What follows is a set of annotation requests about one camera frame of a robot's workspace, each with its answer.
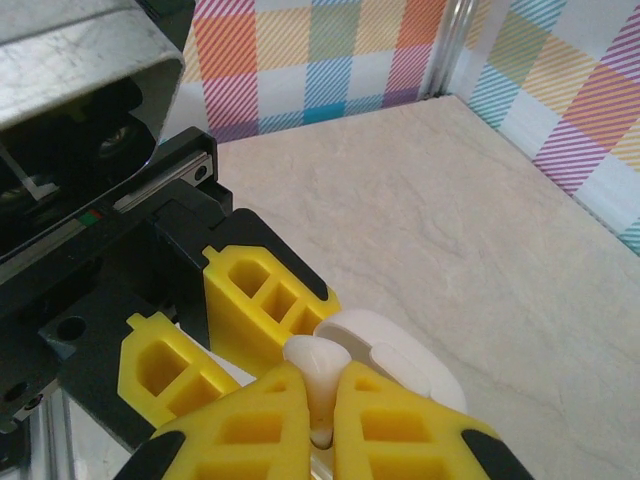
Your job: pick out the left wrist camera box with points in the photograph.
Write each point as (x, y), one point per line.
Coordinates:
(75, 50)

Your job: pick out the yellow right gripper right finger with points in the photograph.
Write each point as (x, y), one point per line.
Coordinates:
(400, 440)

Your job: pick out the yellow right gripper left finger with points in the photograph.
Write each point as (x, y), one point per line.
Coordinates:
(240, 440)

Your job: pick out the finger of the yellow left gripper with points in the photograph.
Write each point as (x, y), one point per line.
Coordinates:
(225, 310)
(135, 380)

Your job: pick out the aluminium corner frame post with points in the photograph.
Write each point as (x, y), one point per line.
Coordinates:
(450, 45)

